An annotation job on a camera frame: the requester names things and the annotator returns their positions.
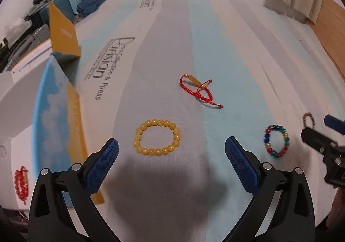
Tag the person's right hand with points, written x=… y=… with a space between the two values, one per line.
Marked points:
x=338 y=205

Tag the teal storage box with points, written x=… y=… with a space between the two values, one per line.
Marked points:
x=64 y=6

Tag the white plastic bag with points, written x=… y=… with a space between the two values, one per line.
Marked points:
x=15 y=27

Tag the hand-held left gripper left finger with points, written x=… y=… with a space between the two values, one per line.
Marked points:
x=102 y=168

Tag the grey suitcase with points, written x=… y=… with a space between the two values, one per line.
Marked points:
x=23 y=42

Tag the white box with sky-print lid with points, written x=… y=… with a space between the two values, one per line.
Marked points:
x=58 y=123

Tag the orange cardboard box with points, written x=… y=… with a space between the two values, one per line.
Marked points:
x=63 y=33

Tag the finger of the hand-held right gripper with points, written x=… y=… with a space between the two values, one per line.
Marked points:
x=333 y=123
x=314 y=137

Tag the flat white box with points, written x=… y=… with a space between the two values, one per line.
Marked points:
x=31 y=57

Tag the dark blue clothes pile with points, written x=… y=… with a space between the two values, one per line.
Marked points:
x=90 y=4

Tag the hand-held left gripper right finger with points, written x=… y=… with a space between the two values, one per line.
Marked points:
x=241 y=167

